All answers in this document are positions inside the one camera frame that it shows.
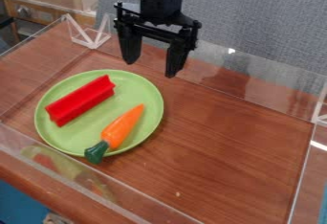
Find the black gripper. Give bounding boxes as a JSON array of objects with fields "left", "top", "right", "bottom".
[{"left": 114, "top": 0, "right": 202, "bottom": 78}]

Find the orange toy carrot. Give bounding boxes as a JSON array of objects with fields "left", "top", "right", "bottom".
[{"left": 84, "top": 103, "right": 144, "bottom": 164}]

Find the green plate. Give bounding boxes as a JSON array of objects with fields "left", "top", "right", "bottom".
[{"left": 35, "top": 69, "right": 164, "bottom": 157}]

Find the red toy block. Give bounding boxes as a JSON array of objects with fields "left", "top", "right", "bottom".
[{"left": 44, "top": 75, "right": 115, "bottom": 127}]

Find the wooden cabinet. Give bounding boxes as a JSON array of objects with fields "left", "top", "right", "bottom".
[{"left": 4, "top": 0, "right": 96, "bottom": 37}]

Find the clear acrylic enclosure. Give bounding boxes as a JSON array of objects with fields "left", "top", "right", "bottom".
[{"left": 0, "top": 17, "right": 327, "bottom": 224}]

